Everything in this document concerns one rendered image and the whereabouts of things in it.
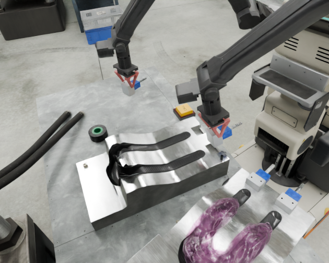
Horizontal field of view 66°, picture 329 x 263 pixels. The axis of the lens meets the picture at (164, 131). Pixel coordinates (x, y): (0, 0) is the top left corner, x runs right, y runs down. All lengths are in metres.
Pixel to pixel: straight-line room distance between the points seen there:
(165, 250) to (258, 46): 0.53
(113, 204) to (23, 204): 1.36
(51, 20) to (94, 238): 4.10
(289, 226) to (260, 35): 0.55
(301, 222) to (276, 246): 0.13
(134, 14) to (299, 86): 0.63
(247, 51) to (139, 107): 0.79
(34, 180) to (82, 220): 1.35
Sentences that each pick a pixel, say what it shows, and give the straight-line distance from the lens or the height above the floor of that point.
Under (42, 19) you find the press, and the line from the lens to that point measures 4.69.
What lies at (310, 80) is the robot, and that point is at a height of 1.07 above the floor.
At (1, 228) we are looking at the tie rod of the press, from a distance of 0.95.
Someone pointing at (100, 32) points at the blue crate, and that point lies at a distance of 4.00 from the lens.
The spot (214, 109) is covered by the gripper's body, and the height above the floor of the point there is 1.09.
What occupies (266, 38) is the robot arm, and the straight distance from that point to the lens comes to 0.57.
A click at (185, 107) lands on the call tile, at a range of 1.19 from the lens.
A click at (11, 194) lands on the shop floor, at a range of 2.26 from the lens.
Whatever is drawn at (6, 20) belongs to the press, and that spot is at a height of 0.30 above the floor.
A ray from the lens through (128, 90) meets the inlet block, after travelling 1.17.
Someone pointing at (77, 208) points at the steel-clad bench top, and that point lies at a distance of 0.96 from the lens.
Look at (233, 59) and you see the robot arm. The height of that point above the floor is 1.29.
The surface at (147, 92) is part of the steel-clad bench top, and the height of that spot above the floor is 0.80.
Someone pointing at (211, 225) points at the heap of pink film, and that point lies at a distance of 0.75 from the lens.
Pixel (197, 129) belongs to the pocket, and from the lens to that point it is 1.04.
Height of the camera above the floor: 1.58
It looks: 44 degrees down
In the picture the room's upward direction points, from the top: 5 degrees counter-clockwise
